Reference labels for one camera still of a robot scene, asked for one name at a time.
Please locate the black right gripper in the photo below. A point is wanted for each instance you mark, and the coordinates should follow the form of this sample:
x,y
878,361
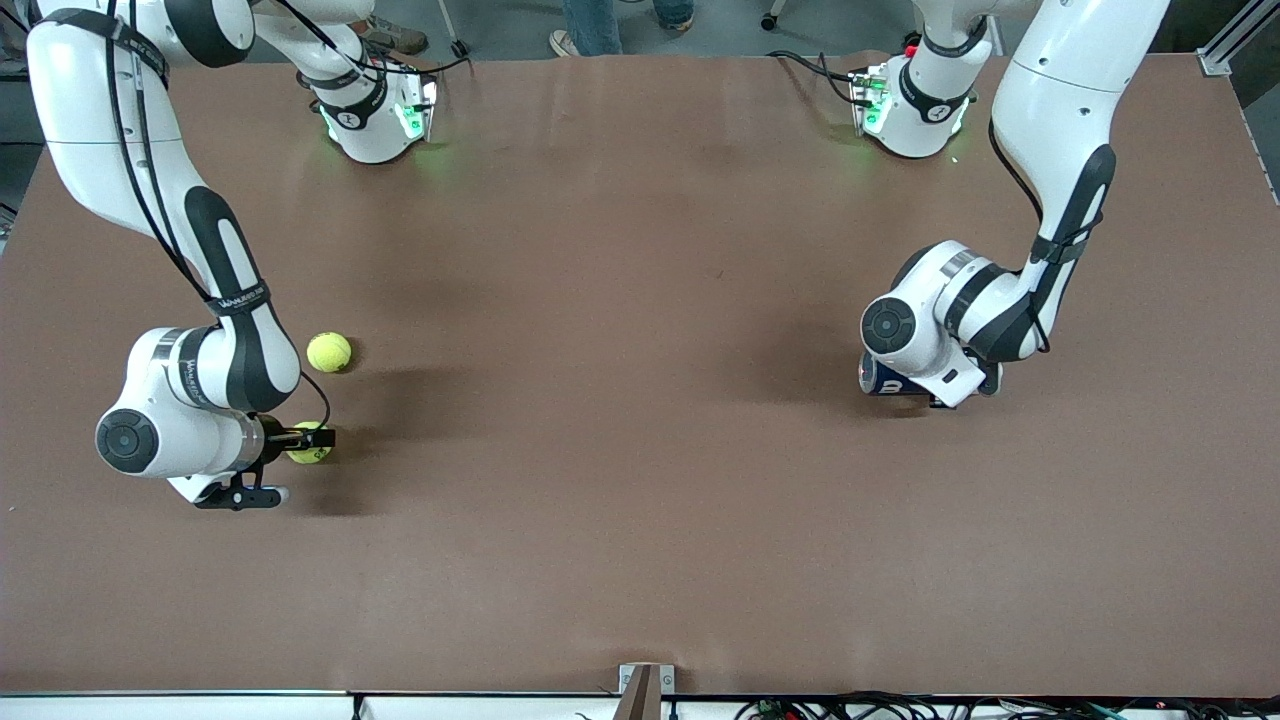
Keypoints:
x,y
274,438

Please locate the yellow tennis ball black print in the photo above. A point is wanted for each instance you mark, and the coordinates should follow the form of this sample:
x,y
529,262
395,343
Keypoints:
x,y
305,455

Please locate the clear tennis ball can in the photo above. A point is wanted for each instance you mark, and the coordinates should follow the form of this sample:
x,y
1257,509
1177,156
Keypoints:
x,y
885,383

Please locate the plain yellow tennis ball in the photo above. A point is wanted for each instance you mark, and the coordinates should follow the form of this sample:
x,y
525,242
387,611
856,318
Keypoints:
x,y
329,352

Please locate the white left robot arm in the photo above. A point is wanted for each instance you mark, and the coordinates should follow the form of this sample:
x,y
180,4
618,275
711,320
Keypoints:
x,y
1060,80

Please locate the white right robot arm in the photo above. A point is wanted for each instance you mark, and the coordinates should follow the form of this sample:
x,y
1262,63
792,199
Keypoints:
x,y
90,100

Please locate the metal base box green light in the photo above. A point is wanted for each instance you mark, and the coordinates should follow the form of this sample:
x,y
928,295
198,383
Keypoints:
x,y
415,100
868,100

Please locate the white table edge strip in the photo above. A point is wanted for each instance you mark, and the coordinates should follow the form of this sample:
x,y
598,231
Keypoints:
x,y
150,708

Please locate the brown table cover sheet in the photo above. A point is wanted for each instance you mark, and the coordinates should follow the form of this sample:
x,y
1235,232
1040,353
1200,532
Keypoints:
x,y
640,520

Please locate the brown shoe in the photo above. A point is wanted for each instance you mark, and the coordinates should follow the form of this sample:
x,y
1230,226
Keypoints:
x,y
400,40

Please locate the black chair caster wheel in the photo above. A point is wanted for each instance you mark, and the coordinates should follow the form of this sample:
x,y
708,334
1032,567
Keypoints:
x,y
772,20

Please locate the person in blue jeans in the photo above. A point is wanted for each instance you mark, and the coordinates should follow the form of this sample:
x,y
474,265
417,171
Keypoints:
x,y
595,25

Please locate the metal bracket with brown post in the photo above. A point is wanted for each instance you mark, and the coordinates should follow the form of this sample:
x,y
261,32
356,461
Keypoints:
x,y
645,690

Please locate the aluminium frame profile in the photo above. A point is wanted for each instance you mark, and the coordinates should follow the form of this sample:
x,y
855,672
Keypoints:
x,y
1215,60

